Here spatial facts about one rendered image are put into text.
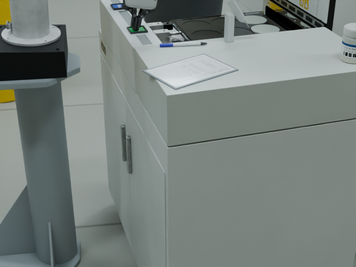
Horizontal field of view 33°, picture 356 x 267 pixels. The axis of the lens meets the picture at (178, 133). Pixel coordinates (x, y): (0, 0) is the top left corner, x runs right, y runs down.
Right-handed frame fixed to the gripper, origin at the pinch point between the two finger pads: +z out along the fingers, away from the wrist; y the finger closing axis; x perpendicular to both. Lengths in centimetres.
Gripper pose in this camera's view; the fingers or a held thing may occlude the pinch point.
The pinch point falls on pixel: (135, 23)
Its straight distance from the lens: 194.3
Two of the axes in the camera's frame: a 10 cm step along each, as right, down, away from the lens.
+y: -9.4, -0.5, -3.5
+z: -2.0, 8.9, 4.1
